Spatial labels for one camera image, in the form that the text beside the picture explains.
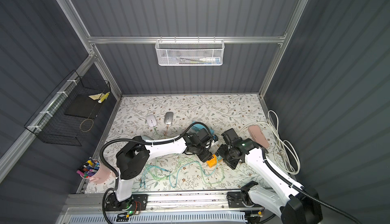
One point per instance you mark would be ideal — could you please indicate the pink power strip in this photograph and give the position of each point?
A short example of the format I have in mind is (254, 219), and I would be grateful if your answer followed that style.
(257, 136)

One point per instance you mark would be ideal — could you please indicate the white wire mesh basket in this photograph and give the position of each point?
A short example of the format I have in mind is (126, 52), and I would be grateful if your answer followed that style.
(190, 53)

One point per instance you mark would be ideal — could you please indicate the black notebook in basket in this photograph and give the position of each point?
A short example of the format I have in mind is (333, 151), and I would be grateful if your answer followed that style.
(84, 107)

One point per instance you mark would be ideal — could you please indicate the black wire wall basket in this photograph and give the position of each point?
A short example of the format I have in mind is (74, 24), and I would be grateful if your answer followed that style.
(68, 118)

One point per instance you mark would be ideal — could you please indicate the orange power strip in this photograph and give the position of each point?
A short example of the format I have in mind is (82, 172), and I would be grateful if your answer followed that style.
(213, 162)

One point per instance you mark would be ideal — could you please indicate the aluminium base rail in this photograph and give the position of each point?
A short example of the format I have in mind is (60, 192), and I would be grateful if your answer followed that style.
(192, 200)

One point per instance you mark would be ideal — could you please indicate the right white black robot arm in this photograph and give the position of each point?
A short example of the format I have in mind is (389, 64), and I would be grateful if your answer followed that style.
(290, 201)

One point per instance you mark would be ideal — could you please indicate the light blue wireless mouse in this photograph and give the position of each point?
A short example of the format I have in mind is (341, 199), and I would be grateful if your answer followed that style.
(146, 137)

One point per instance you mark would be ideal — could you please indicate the silver grey wireless mouse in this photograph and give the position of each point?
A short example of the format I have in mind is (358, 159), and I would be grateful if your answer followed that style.
(168, 118)

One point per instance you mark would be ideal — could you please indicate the blue power strip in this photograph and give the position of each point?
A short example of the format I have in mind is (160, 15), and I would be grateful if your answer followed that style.
(198, 127)

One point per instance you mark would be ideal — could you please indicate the pink pen cup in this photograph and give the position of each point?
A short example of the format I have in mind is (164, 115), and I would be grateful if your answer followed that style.
(94, 171)

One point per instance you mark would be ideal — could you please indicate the yellow sticky note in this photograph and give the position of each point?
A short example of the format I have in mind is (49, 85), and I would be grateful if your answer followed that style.
(96, 96)

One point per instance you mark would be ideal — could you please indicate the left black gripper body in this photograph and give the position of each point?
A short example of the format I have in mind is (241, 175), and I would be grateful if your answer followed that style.
(204, 154)

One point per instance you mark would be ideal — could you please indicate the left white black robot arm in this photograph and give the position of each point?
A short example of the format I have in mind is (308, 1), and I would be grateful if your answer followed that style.
(132, 158)

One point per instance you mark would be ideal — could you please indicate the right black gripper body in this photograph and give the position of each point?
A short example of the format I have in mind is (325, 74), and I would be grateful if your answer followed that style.
(224, 156)

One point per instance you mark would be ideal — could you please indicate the white wireless mouse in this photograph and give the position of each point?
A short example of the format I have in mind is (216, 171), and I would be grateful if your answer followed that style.
(151, 120)

